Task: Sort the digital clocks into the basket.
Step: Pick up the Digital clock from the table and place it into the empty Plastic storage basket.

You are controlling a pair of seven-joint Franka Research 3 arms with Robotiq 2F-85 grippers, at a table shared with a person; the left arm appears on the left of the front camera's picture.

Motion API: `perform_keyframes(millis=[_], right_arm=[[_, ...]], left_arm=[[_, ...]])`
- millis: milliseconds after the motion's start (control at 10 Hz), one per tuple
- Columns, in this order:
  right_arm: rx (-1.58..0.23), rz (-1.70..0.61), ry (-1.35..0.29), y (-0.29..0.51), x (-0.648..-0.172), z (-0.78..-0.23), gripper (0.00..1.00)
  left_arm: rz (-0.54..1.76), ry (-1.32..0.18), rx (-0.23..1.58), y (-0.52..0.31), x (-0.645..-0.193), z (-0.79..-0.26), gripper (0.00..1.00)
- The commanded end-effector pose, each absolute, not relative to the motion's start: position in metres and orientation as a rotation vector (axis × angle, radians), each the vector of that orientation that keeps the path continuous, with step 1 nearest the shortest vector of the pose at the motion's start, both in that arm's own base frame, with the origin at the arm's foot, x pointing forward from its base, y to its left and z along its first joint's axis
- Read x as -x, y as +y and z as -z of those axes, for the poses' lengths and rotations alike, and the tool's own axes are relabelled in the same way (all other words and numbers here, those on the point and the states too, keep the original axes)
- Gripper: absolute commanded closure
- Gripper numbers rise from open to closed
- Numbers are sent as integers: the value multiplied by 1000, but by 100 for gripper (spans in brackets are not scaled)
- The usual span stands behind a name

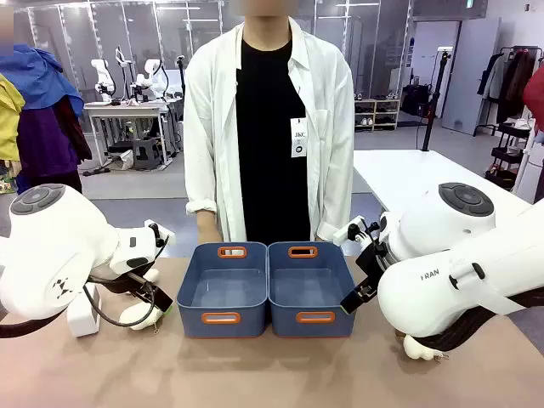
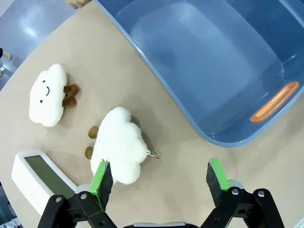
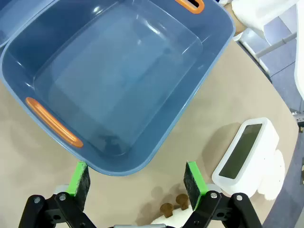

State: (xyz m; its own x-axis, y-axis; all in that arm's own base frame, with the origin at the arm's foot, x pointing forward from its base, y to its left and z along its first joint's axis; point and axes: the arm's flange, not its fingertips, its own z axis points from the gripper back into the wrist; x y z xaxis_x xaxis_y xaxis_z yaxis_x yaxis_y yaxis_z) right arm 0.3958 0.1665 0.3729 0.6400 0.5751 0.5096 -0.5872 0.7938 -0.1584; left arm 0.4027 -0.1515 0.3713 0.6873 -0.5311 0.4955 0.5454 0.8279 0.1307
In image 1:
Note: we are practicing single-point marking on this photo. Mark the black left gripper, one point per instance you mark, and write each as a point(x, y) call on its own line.
point(123, 285)

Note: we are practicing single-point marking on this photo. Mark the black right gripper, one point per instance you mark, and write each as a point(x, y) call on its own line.
point(372, 261)

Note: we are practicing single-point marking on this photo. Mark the white digital clock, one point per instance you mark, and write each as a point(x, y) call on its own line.
point(83, 316)

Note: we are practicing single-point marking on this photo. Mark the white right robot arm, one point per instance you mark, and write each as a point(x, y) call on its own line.
point(446, 272)

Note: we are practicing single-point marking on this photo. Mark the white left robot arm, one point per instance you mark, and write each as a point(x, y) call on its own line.
point(51, 238)

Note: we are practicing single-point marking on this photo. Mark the person's right forearm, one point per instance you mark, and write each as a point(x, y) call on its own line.
point(208, 225)

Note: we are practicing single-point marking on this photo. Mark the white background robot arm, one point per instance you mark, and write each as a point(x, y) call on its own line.
point(151, 78)
point(103, 78)

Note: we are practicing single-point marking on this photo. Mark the large white table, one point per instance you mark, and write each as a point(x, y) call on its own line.
point(408, 178)

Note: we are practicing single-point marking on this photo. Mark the black step stool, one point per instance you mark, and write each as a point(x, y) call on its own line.
point(146, 153)

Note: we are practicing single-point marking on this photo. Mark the white name badge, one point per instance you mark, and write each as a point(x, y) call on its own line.
point(298, 138)

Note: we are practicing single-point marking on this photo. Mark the person in white shirt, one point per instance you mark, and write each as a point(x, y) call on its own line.
point(212, 127)

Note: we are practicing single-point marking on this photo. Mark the dark red hanging garment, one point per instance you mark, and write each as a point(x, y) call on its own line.
point(76, 127)

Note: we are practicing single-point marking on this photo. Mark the wooden shoe rack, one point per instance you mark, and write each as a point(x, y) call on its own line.
point(377, 115)

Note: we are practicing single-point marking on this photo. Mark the white background desk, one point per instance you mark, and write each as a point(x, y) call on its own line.
point(127, 108)

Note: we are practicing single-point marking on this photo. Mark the purple hanging garment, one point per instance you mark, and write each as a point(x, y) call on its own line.
point(40, 144)

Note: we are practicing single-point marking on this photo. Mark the black utility cart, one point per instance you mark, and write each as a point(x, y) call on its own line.
point(508, 157)

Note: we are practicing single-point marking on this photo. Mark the black suitcase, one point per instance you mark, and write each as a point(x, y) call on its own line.
point(416, 100)

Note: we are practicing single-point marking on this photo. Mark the black tripod stand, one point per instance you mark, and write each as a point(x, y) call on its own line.
point(435, 98)

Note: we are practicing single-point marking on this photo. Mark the yellow hanging garment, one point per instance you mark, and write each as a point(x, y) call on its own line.
point(8, 119)

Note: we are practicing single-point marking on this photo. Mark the blue hanging garment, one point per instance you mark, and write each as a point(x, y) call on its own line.
point(38, 76)

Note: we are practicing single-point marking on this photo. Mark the black clothes rack with coats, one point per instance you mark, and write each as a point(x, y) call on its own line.
point(510, 81)

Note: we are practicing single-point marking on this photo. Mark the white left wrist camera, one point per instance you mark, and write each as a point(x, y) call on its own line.
point(160, 231)

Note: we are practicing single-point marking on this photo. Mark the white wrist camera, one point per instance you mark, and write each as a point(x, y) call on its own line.
point(160, 231)
point(349, 229)

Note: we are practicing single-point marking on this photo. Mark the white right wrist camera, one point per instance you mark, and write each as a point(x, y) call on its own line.
point(349, 229)

